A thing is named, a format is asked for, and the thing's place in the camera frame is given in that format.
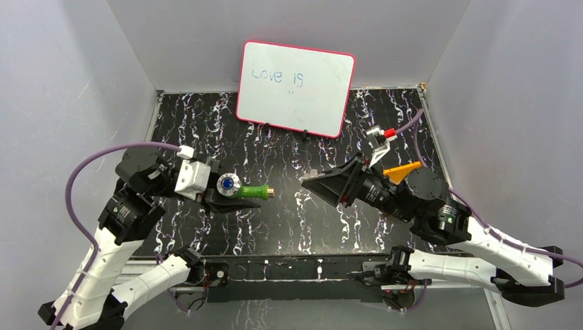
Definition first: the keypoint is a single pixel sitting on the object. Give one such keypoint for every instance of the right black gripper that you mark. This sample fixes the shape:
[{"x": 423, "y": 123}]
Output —
[{"x": 340, "y": 185}]

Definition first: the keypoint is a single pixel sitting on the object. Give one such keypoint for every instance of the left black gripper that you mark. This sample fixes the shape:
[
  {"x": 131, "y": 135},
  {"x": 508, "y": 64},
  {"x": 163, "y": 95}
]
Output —
[{"x": 208, "y": 196}]

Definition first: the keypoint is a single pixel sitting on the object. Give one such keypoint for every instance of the green water faucet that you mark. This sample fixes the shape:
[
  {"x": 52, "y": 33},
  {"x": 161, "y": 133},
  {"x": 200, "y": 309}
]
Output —
[{"x": 230, "y": 185}]

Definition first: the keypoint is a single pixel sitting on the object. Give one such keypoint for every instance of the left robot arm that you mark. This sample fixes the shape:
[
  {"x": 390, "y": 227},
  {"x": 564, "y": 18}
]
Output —
[{"x": 147, "y": 171}]

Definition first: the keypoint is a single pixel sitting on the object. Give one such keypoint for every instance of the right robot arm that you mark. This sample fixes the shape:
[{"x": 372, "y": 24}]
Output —
[{"x": 414, "y": 194}]

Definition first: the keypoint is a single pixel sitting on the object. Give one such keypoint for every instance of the orange parts bin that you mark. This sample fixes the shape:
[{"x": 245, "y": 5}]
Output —
[{"x": 397, "y": 174}]

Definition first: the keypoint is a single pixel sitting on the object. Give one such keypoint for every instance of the pink framed whiteboard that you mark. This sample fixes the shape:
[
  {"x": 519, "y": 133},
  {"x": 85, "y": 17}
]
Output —
[{"x": 296, "y": 88}]

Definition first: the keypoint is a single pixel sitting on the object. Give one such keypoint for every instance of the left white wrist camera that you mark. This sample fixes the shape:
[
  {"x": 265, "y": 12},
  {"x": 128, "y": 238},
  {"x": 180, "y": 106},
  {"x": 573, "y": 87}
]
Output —
[{"x": 192, "y": 179}]

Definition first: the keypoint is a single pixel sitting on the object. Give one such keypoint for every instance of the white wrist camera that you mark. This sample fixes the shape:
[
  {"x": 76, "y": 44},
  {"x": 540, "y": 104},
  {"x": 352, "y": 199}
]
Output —
[
  {"x": 380, "y": 140},
  {"x": 192, "y": 179}
]

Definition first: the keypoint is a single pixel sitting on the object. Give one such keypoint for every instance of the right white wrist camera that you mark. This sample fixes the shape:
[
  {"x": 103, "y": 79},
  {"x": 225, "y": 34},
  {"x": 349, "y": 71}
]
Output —
[{"x": 380, "y": 140}]

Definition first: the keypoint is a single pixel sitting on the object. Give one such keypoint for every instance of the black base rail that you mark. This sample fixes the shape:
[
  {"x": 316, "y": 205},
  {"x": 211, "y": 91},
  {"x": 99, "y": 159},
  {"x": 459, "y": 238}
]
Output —
[{"x": 293, "y": 277}]

